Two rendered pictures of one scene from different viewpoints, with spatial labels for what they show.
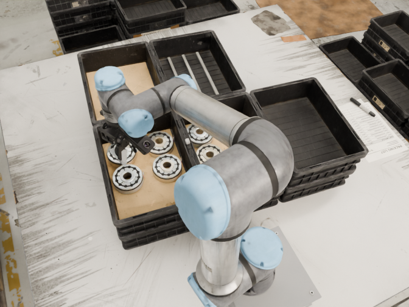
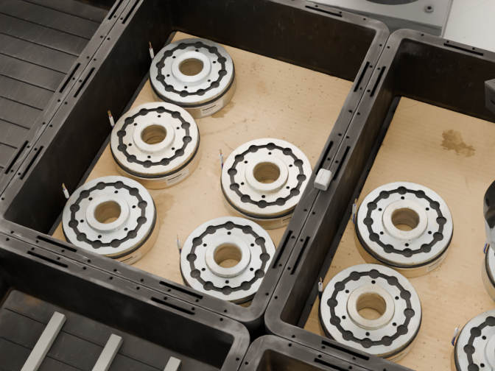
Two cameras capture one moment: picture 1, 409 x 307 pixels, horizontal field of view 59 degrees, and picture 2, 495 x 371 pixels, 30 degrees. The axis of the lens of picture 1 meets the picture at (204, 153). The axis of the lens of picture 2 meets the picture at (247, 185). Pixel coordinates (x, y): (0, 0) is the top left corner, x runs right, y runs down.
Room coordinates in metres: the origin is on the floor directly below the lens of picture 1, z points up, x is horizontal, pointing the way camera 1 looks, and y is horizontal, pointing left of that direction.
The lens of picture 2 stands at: (1.12, 0.40, 1.71)
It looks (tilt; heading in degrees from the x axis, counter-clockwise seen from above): 57 degrees down; 231
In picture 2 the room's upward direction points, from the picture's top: 5 degrees counter-clockwise
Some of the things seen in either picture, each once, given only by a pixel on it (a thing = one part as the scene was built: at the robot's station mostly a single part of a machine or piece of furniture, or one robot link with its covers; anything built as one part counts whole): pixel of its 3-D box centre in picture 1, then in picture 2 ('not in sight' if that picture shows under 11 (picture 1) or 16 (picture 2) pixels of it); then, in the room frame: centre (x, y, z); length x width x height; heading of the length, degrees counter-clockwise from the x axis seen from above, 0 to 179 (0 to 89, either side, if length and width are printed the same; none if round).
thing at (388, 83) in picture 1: (389, 105); not in sight; (1.63, -1.13, 0.31); 0.40 x 0.30 x 0.34; 29
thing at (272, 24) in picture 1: (269, 21); not in sight; (1.80, -0.31, 0.71); 0.22 x 0.19 x 0.01; 29
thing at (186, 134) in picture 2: not in sight; (154, 138); (0.80, -0.15, 0.86); 0.10 x 0.10 x 0.01
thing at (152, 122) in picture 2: not in sight; (153, 135); (0.80, -0.15, 0.86); 0.05 x 0.05 x 0.01
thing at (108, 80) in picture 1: (112, 90); not in sight; (0.66, 0.25, 1.24); 0.09 x 0.08 x 0.11; 40
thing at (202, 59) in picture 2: not in sight; (191, 68); (0.70, -0.19, 0.86); 0.05 x 0.05 x 0.01
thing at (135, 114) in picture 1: (136, 111); not in sight; (0.59, 0.18, 1.24); 0.11 x 0.11 x 0.08; 40
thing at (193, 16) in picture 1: (204, 25); not in sight; (2.27, 0.08, 0.31); 0.40 x 0.30 x 0.34; 119
